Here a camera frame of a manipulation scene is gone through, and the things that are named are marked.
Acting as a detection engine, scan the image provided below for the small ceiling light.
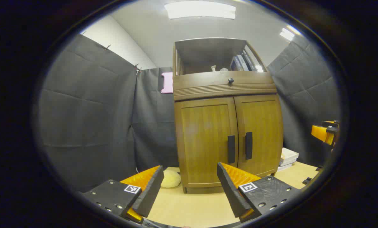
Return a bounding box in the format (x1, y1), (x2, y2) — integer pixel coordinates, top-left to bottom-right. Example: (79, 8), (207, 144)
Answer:
(279, 28), (295, 41)

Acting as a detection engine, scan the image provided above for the cream cover book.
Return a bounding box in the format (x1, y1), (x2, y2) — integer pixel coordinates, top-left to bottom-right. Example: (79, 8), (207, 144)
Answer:
(281, 148), (299, 163)

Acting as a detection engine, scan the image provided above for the black door handle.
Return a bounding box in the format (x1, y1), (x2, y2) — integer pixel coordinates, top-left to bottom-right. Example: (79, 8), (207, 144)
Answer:
(227, 136), (236, 164)
(245, 132), (253, 160)

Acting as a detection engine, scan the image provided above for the wooden double-door shoe cabinet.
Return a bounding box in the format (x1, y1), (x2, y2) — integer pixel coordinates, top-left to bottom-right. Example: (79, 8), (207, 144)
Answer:
(172, 37), (284, 194)

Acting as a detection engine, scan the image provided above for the black backdrop cloth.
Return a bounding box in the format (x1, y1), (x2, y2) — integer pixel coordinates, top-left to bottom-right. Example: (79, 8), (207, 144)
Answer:
(37, 33), (341, 193)

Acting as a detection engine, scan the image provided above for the pale yellow fluffy ball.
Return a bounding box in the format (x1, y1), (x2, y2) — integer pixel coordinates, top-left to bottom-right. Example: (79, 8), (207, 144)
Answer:
(161, 170), (181, 188)

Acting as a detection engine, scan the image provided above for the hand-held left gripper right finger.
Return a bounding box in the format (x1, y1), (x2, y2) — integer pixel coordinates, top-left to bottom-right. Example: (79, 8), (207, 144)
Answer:
(217, 162), (300, 223)

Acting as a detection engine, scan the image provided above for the wooden shoe cabinet door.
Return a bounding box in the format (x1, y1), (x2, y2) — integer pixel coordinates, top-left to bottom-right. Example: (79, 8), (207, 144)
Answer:
(234, 94), (284, 178)
(174, 97), (239, 194)

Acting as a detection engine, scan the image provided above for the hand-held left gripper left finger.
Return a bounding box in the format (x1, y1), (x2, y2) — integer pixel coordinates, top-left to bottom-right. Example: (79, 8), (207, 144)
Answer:
(83, 165), (164, 224)

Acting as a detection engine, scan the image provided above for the white book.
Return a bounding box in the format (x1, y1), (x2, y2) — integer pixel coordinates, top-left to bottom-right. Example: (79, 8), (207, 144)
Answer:
(277, 159), (297, 172)

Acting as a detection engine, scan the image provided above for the wooden cabinet drawer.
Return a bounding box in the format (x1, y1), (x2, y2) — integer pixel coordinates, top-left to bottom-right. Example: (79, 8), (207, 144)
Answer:
(173, 71), (277, 102)

